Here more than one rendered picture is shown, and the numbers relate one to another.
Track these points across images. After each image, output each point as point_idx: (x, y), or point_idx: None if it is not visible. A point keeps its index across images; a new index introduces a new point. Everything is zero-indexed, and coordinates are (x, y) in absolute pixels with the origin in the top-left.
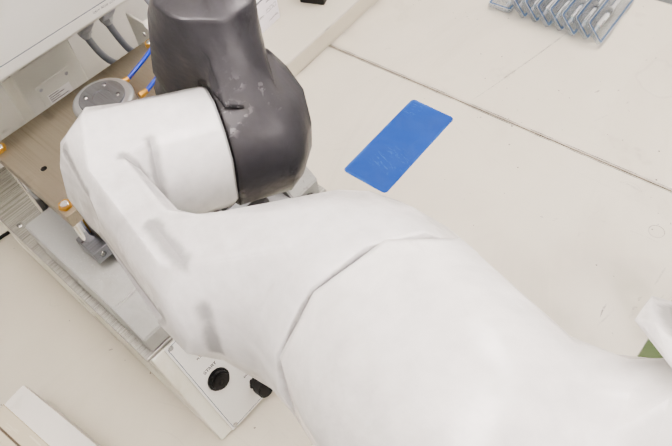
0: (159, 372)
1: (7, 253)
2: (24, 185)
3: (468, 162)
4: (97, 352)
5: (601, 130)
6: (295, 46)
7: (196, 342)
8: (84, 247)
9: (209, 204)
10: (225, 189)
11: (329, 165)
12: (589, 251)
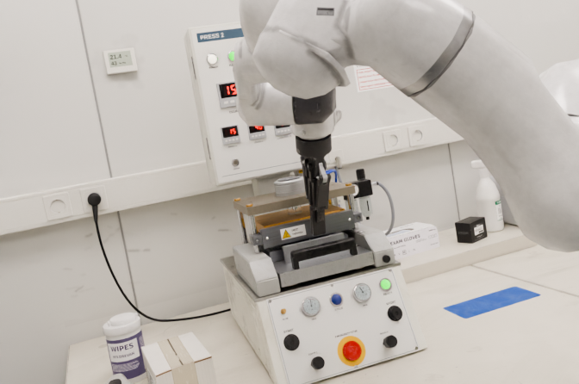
0: (259, 322)
1: (222, 318)
2: (240, 226)
3: (539, 312)
4: (238, 354)
5: None
6: (441, 256)
7: (236, 53)
8: (250, 236)
9: (280, 102)
10: (287, 97)
11: (434, 306)
12: None
